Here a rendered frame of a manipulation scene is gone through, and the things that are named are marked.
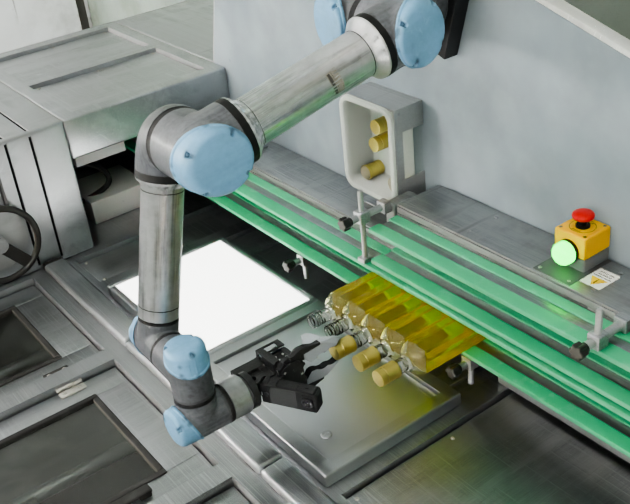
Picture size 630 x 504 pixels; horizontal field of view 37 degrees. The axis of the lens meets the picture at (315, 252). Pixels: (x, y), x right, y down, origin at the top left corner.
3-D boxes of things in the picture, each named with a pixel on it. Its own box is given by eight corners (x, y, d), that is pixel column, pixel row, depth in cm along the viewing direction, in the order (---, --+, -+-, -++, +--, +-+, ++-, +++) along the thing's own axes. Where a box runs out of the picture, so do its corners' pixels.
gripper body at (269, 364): (280, 335, 179) (227, 363, 173) (306, 355, 173) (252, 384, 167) (284, 367, 183) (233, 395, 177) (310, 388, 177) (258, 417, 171)
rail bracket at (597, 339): (618, 321, 156) (564, 355, 150) (621, 284, 153) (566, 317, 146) (638, 331, 154) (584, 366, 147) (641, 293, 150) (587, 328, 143)
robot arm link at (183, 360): (144, 335, 163) (157, 386, 168) (173, 364, 155) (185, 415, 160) (184, 318, 167) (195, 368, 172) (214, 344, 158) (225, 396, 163)
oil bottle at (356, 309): (417, 287, 201) (339, 328, 190) (416, 264, 198) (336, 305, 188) (435, 297, 197) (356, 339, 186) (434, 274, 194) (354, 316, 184)
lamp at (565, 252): (558, 256, 170) (547, 262, 168) (559, 235, 167) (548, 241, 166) (578, 265, 166) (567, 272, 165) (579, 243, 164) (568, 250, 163)
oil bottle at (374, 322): (436, 298, 197) (357, 340, 186) (435, 275, 194) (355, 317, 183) (455, 309, 192) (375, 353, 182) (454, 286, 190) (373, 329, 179)
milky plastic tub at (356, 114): (374, 171, 220) (345, 183, 215) (368, 80, 208) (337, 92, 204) (425, 194, 207) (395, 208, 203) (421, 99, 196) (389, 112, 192)
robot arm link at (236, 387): (233, 396, 165) (239, 430, 169) (254, 384, 167) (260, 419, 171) (211, 376, 170) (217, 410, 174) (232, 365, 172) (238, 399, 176)
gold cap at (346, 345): (346, 346, 183) (328, 355, 181) (345, 331, 182) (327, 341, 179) (357, 354, 181) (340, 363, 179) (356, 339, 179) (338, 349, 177)
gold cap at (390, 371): (402, 368, 171) (384, 378, 169) (400, 381, 174) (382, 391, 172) (390, 356, 173) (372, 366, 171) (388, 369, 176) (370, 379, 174)
